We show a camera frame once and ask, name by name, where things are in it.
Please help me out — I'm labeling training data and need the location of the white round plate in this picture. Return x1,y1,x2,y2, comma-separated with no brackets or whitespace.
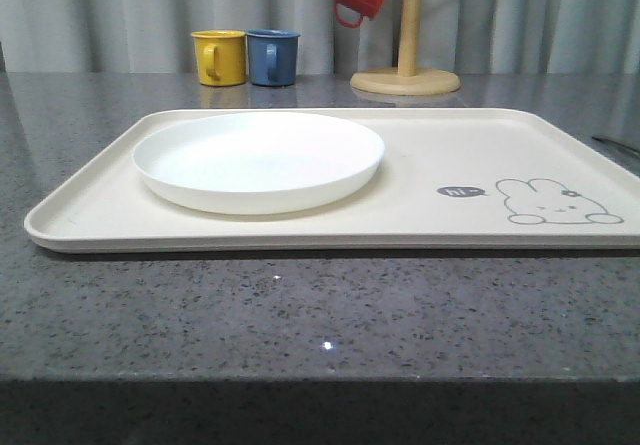
133,111,385,215

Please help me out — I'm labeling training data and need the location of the silver metal fork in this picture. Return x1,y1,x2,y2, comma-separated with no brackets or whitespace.
592,135,640,155

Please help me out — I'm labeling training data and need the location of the cream rabbit serving tray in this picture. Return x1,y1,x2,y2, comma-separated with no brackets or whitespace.
24,108,639,253

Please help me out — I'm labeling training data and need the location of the wooden mug tree stand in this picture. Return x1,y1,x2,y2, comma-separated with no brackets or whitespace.
350,0,461,96

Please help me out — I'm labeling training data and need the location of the blue enamel mug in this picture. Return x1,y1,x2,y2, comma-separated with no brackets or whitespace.
246,29,300,87

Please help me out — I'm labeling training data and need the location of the yellow enamel mug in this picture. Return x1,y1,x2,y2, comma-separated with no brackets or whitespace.
191,30,247,87

